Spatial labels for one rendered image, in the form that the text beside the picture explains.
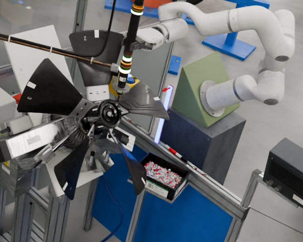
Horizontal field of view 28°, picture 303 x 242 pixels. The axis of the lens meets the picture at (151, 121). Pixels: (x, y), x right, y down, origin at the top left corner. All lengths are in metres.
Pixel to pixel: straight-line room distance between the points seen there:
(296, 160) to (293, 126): 2.69
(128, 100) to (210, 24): 0.48
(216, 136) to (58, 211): 0.83
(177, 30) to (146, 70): 1.40
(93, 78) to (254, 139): 2.51
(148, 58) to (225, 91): 1.00
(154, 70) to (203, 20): 1.54
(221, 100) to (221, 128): 0.16
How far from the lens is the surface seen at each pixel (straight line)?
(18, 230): 3.12
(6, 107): 2.82
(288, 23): 2.49
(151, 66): 3.87
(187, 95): 2.99
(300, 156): 2.44
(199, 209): 2.89
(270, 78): 2.78
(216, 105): 2.99
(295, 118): 5.23
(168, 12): 2.47
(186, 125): 3.01
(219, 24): 2.40
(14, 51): 2.52
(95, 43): 2.48
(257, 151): 4.64
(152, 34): 2.40
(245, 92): 2.86
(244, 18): 2.37
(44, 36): 2.62
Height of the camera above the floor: 2.55
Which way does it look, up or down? 34 degrees down
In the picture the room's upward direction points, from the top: 14 degrees clockwise
